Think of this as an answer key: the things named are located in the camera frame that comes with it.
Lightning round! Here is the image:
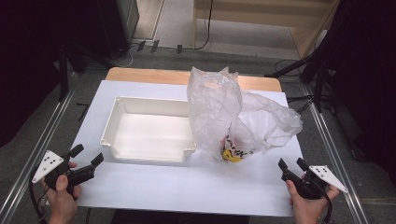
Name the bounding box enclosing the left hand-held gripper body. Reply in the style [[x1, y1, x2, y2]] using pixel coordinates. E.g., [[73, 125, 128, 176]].
[[32, 149, 96, 200]]

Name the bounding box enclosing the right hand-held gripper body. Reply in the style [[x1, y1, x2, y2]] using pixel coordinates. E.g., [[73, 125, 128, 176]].
[[280, 164, 349, 201]]

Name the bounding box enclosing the white plastic bin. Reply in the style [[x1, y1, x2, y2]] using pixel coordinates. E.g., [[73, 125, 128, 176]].
[[99, 95, 198, 163]]

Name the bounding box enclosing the clear plastic bag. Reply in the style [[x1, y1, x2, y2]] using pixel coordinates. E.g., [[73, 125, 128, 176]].
[[186, 65, 304, 163]]

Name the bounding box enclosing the person's right hand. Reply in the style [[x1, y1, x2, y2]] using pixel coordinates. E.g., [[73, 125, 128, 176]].
[[286, 179, 341, 224]]

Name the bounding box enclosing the person's left hand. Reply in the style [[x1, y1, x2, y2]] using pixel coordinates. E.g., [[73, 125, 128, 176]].
[[40, 161, 83, 224]]

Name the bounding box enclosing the yellow snack packet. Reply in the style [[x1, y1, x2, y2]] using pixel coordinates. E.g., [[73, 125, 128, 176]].
[[220, 133, 255, 163]]

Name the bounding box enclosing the black tripod stand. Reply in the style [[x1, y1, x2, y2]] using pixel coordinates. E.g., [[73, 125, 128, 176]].
[[264, 50, 331, 114]]

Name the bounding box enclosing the black curtain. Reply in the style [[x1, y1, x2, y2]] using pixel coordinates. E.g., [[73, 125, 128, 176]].
[[323, 0, 396, 180], [0, 0, 123, 147]]

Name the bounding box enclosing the grey cabinet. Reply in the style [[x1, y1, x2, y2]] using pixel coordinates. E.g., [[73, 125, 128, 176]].
[[116, 0, 140, 51]]

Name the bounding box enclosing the light wooden cabinet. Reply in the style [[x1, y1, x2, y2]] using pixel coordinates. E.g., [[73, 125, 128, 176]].
[[192, 0, 341, 59]]

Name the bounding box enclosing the metal floor rail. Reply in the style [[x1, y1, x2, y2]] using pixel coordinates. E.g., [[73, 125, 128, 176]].
[[302, 84, 371, 224], [0, 72, 78, 224]]

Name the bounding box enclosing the right hand-held gripper cable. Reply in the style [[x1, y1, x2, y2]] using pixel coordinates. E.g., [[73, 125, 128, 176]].
[[311, 176, 333, 224]]

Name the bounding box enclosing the hand-held gripper cable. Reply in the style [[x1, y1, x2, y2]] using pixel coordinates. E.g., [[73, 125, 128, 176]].
[[28, 169, 49, 224], [311, 176, 333, 224]]

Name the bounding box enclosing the left hand-held gripper cable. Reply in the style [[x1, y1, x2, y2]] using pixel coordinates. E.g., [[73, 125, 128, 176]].
[[28, 169, 49, 224]]

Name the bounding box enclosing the black hanging cable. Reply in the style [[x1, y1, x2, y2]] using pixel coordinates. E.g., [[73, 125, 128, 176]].
[[183, 0, 215, 51]]

